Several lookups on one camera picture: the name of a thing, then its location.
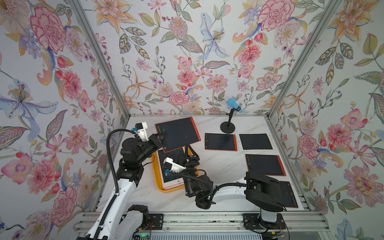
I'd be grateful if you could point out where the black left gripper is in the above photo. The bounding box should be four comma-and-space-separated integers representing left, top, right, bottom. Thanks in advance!
135, 132, 169, 166

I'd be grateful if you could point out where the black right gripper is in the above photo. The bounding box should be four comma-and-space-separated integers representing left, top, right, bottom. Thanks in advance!
179, 147, 205, 199

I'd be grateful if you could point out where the red writing tablet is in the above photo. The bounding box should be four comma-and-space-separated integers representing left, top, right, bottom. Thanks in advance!
246, 154, 286, 177
155, 117, 201, 153
205, 133, 238, 152
280, 181, 299, 209

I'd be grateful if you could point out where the white writing tablet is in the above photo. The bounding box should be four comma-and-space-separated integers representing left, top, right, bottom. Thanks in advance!
239, 134, 273, 151

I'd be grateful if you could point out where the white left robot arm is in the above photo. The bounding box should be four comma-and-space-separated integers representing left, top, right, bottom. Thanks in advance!
77, 129, 166, 240

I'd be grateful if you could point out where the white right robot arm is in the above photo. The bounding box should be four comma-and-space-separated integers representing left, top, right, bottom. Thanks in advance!
180, 145, 287, 224

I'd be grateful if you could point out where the yellow plastic storage box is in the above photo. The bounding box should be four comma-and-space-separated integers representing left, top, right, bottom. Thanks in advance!
152, 152, 184, 193

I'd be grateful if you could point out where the pink writing tablet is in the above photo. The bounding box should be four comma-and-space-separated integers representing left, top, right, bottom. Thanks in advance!
157, 148, 187, 191

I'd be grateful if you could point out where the black microphone stand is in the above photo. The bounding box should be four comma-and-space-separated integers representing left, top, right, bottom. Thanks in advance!
220, 109, 236, 134

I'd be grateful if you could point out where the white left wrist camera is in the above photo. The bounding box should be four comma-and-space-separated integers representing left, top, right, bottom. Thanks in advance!
132, 122, 149, 142

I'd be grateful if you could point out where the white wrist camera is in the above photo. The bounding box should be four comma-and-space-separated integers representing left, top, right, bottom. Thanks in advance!
164, 157, 186, 175
132, 122, 149, 142

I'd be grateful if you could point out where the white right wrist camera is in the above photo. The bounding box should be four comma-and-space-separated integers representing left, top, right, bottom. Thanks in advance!
164, 157, 186, 175

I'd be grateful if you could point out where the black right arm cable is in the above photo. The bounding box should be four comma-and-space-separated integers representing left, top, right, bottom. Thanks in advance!
166, 171, 290, 240

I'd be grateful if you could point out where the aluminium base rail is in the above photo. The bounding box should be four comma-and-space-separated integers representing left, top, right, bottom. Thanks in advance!
77, 206, 334, 240

